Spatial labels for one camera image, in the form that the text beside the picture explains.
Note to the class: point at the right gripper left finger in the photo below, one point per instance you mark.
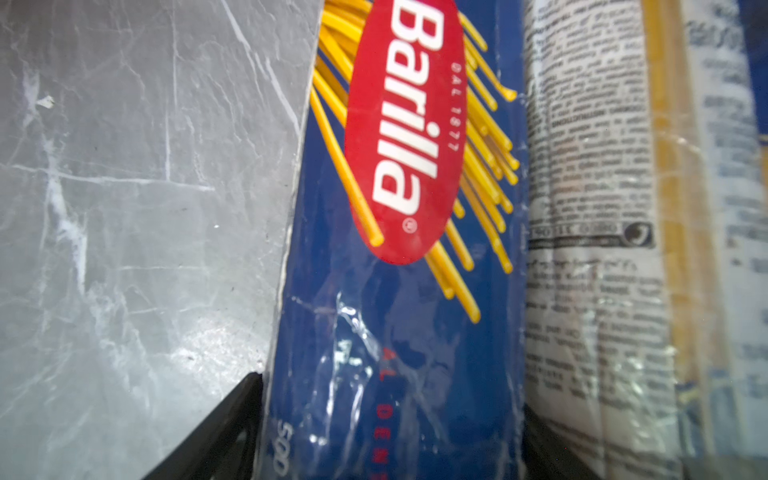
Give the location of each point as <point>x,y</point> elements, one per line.
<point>224,444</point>

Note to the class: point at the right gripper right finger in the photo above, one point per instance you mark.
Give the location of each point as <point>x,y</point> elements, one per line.
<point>545,455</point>

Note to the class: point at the blue Barilla spaghetti bag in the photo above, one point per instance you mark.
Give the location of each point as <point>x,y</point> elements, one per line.
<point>398,352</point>

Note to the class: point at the clear white-label spaghetti bag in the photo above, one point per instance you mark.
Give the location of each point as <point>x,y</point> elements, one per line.
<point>646,306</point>

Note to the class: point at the blue yellow spaghetti bag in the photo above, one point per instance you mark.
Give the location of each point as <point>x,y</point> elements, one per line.
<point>753,15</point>

